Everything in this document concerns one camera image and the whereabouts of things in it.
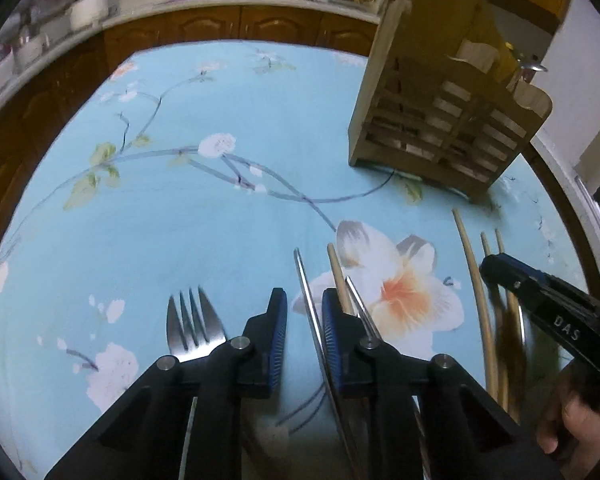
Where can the white kitchen countertop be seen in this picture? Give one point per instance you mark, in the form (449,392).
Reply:
(205,1)

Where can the wooden slatted utensil holder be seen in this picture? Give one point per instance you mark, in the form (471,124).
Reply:
(430,110)

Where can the metal fork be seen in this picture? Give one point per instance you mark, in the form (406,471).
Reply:
(195,325)

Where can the floral blue tablecloth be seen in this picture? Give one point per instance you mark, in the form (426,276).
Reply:
(180,210)

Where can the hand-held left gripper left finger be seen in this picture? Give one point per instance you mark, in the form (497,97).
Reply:
(275,345)

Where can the white cooking pot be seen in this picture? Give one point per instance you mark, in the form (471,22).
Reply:
(87,10)

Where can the wooden lower cabinets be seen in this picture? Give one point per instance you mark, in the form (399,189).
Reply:
(260,25)

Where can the wooden chopstick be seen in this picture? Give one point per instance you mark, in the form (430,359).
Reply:
(489,247)
(339,280)
(502,245)
(475,280)

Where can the person's right hand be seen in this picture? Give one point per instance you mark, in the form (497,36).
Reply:
(580,425)

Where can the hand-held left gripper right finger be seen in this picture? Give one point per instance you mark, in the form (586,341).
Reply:
(332,345)

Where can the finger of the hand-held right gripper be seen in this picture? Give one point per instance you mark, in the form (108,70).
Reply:
(510,272)

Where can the metal chopstick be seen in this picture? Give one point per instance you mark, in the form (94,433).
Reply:
(362,310)
(305,290)

